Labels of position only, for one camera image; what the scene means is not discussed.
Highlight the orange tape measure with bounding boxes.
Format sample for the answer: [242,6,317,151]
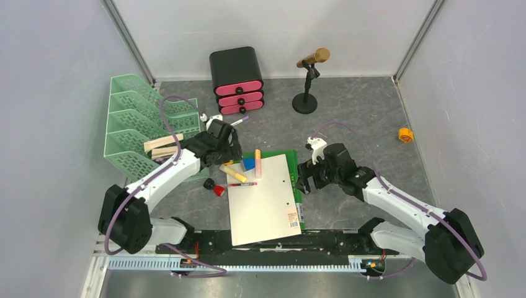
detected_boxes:
[398,127,414,143]

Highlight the purple white marker pen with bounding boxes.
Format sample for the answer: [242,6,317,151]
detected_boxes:
[231,116,249,127]

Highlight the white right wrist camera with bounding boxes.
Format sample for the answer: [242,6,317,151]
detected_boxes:
[306,137,328,165]

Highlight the blue eraser block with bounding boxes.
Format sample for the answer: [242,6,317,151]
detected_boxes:
[240,157,256,172]

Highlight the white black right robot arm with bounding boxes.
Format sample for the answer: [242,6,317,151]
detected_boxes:
[295,138,487,284]

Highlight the red gel pen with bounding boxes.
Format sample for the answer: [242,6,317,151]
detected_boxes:
[224,182,258,187]

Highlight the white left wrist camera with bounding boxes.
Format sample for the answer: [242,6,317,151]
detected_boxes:
[200,114,223,131]

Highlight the black microphone stand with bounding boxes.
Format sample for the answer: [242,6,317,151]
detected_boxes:
[292,60,320,114]

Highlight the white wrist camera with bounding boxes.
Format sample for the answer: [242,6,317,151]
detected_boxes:
[306,137,328,165]
[200,114,223,131]

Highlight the red black stamp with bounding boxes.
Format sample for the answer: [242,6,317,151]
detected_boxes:
[203,178,225,197]

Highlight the green clip file folder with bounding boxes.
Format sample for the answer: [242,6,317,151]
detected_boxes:
[232,148,306,231]

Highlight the yellow highlighter marker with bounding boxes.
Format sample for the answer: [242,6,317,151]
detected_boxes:
[220,165,247,183]

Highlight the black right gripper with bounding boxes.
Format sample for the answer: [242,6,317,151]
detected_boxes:
[294,154,342,195]

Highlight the black pink drawer organizer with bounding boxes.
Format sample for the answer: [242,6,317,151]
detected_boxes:
[209,46,265,115]

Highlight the orange highlighter marker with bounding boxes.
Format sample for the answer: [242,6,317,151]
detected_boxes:
[254,149,262,179]

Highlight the gold microphone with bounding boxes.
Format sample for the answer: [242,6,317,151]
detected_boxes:
[296,47,331,68]

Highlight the white cable duct strip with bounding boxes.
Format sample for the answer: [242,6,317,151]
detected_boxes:
[108,256,366,273]

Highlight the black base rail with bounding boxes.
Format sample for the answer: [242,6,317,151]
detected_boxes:
[175,229,383,266]

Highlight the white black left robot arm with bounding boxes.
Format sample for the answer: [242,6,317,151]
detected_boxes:
[97,120,243,255]

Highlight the green mesh file rack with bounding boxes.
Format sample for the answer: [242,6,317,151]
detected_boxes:
[104,74,204,182]

